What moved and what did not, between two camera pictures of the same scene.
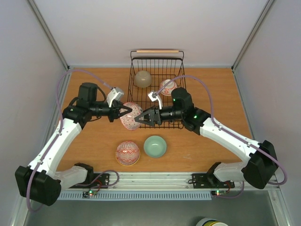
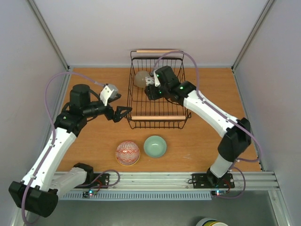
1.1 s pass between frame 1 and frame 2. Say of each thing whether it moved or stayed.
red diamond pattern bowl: moved
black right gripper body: moved
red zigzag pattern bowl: stayed
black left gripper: stayed
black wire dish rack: stayed
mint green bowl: stayed
